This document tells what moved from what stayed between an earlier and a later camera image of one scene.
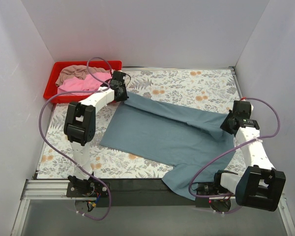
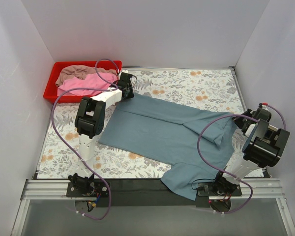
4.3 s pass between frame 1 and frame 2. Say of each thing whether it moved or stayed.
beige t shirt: stayed
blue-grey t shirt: stayed
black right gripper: moved
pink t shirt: stayed
